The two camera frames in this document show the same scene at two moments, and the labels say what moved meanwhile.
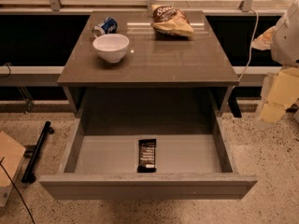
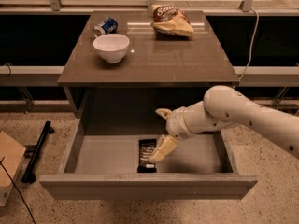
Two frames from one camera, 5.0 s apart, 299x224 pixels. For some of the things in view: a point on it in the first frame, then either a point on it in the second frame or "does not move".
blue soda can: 108,26 does not move
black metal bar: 29,174 does not move
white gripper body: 287,37 to 175,124
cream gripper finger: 272,112 to 164,147
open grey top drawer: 188,166 does not move
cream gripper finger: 264,40 to 163,113
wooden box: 13,155 does not move
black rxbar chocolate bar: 147,156 does not move
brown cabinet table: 161,77 does not move
